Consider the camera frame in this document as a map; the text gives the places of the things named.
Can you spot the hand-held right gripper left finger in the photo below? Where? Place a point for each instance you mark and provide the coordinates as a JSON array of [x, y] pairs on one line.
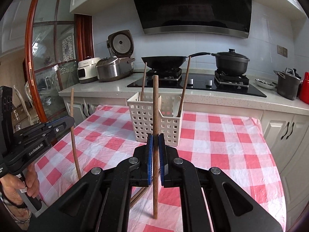
[[150, 164]]

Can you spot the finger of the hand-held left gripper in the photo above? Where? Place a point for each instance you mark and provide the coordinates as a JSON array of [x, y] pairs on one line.
[[64, 122], [61, 131]]

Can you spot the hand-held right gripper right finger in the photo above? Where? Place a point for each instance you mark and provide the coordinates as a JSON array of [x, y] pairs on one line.
[[163, 169]]

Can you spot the brown wooden chopstick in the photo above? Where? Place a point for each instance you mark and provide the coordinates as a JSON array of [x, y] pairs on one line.
[[185, 82], [155, 101], [144, 77], [141, 198], [138, 195], [73, 149]]

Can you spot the beige plastic utensil basket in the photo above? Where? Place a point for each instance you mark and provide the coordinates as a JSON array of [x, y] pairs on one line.
[[142, 120]]

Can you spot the white ceramic spoon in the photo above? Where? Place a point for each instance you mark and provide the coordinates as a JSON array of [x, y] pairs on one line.
[[177, 101]]

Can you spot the person's left forearm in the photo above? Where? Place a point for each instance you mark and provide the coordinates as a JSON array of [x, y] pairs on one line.
[[13, 212]]

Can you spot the person's left hand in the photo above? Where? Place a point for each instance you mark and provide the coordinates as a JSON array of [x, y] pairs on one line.
[[12, 188]]

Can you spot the white small kitchen appliance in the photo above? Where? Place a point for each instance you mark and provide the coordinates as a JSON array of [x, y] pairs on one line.
[[88, 72]]

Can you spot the red white checked tablecloth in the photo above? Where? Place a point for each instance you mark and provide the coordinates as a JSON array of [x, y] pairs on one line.
[[217, 149]]

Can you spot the steel rice cooker open lid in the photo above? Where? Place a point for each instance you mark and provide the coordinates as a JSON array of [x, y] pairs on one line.
[[111, 70]]

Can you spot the black glass gas stove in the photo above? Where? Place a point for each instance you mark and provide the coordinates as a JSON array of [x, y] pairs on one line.
[[169, 84]]

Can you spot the red wooden glass door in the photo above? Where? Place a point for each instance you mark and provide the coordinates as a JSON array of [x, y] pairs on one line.
[[83, 36]]

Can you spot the black wok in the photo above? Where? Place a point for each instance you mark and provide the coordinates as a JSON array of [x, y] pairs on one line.
[[161, 61]]

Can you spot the black lidded cooking pot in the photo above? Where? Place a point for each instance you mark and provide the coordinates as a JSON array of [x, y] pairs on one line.
[[230, 64]]

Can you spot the white plate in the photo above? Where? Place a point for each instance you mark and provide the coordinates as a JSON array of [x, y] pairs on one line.
[[265, 83]]

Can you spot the grey stockpot with lid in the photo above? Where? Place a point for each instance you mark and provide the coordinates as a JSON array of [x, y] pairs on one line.
[[287, 87]]

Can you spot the red thermos jug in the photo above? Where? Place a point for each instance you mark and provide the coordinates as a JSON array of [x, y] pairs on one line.
[[305, 89]]

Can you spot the black range hood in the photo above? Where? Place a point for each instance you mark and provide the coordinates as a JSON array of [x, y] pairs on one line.
[[193, 4]]

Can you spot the wall power outlet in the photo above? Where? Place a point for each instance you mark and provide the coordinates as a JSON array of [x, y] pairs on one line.
[[108, 45]]

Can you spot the gold wall switch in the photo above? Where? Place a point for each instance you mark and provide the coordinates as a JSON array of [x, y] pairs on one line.
[[282, 50]]

